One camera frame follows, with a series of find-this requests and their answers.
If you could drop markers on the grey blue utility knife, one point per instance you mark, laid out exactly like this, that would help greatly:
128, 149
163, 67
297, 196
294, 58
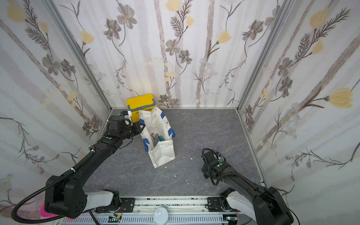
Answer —
156, 140

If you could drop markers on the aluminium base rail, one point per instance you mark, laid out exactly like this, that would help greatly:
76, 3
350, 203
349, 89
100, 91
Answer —
183, 210

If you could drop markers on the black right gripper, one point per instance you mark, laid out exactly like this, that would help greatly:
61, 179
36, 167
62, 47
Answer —
207, 165

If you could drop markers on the yellow plastic box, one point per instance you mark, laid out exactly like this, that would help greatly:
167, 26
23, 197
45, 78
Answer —
135, 104

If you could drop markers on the white Doraemon tote bag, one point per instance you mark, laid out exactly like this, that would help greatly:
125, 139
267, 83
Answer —
156, 122

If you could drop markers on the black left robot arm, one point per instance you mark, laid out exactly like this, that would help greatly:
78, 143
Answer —
66, 196

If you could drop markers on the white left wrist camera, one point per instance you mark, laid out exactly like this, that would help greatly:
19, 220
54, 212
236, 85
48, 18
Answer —
126, 113

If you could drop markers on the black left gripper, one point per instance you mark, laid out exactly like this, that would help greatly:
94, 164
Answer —
136, 127

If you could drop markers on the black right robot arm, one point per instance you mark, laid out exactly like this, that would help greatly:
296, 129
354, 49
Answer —
264, 205

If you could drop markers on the white round knob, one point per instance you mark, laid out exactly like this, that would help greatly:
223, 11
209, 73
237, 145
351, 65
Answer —
161, 216

